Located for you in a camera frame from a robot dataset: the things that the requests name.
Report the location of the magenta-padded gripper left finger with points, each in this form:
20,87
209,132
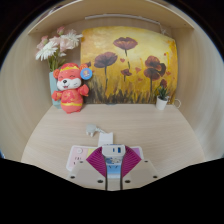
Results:
95,165

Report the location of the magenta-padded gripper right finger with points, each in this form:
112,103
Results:
131,165

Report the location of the white block charger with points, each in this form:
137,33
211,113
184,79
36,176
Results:
113,150

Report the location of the pastel multicolour power strip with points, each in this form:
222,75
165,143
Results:
78,156

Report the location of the white adapter block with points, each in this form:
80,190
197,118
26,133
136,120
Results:
106,139

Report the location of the white power plug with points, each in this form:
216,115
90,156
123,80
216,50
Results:
91,129

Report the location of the small potted green plant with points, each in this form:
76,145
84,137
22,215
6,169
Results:
161,103

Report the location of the red plush bear toy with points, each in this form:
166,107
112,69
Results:
70,93

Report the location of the light blue vase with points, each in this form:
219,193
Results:
53,90

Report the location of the yellow poppy flower painting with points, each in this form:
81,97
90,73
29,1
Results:
133,66

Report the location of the pink and white flower bouquet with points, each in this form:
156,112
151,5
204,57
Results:
53,46

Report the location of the white light bar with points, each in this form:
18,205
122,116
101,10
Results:
120,16

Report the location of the wooden shelf unit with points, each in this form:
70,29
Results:
110,8

